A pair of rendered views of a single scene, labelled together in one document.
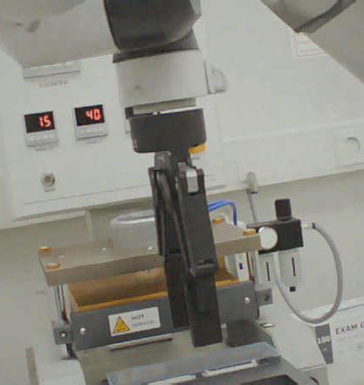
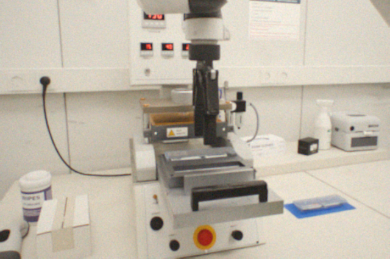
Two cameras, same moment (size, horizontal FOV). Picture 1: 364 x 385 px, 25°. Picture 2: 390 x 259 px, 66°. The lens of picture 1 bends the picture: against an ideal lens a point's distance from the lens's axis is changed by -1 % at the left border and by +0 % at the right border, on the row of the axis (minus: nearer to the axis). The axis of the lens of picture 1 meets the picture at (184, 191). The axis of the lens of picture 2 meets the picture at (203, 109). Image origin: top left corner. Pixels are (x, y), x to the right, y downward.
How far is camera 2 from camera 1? 11 cm
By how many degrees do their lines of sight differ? 4
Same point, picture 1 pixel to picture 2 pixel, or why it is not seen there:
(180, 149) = (209, 60)
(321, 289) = (247, 130)
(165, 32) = (212, 5)
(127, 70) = (191, 22)
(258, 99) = (233, 52)
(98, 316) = (163, 128)
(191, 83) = (217, 33)
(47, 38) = (159, 0)
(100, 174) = (168, 71)
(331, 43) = not seen: outside the picture
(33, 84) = (145, 30)
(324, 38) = not seen: outside the picture
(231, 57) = not seen: hidden behind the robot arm
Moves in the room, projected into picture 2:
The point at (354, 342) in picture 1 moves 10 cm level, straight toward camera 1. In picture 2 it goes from (258, 152) to (259, 159)
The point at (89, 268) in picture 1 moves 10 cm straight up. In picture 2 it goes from (161, 108) to (160, 73)
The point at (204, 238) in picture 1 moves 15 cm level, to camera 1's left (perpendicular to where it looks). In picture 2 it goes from (215, 99) to (145, 100)
